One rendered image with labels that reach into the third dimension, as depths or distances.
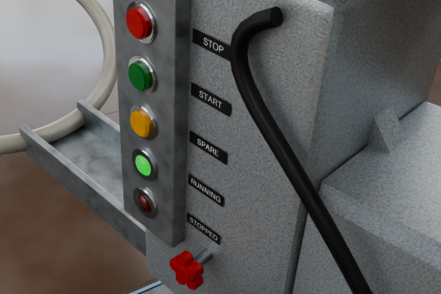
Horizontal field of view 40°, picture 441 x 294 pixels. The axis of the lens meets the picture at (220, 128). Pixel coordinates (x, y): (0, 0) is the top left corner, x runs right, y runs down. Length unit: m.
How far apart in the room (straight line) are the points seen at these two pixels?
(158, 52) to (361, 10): 0.18
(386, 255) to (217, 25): 0.22
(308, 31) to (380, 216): 0.15
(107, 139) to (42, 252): 1.41
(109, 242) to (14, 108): 1.05
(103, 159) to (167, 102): 0.47
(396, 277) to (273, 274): 0.13
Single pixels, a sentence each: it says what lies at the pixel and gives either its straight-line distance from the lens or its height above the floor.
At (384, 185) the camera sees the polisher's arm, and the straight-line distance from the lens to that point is 0.50.
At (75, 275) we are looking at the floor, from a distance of 2.29.
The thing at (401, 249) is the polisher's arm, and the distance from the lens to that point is 0.47.
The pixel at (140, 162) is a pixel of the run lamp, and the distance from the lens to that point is 0.59.
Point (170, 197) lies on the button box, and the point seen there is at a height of 1.33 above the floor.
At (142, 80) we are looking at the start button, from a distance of 0.53.
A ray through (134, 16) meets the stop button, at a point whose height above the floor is 1.51.
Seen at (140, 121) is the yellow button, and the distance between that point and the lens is 0.56.
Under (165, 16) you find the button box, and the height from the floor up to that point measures 1.52.
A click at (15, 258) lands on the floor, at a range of 2.39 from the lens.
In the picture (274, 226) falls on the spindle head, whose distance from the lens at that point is 0.52.
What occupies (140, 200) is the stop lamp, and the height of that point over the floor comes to 1.30.
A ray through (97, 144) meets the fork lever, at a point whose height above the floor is 1.11.
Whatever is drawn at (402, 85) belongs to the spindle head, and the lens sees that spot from 0.56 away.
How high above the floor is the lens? 1.73
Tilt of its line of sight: 36 degrees down
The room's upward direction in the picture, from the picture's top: 4 degrees clockwise
